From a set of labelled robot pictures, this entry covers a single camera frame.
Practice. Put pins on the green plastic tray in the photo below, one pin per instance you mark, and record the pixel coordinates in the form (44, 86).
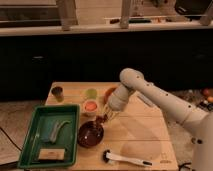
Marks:
(51, 128)

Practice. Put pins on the dark brown cup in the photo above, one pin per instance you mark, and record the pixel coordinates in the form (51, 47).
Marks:
(57, 92)

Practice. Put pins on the dark purple bowl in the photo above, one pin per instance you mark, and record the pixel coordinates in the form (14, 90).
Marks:
(90, 134)

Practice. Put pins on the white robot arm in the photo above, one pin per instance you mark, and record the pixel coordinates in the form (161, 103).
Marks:
(196, 121)

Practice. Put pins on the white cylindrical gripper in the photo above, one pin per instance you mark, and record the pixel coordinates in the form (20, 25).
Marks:
(117, 101)

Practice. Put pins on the orange bowl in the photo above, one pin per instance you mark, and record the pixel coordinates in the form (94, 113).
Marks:
(108, 93)

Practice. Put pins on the light green cup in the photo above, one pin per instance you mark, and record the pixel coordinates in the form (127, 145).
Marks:
(91, 93)

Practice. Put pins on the cup with orange contents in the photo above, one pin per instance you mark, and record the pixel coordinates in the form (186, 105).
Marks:
(90, 108)

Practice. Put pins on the white handled dish brush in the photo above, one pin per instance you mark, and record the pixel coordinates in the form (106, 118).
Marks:
(109, 156)

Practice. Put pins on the dark purple grapes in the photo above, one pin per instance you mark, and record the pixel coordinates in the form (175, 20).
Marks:
(101, 119)

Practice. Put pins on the grey curved tool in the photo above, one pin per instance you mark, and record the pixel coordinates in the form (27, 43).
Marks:
(55, 130)

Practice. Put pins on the tan rectangular sponge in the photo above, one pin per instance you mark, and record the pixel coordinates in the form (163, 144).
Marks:
(51, 154)

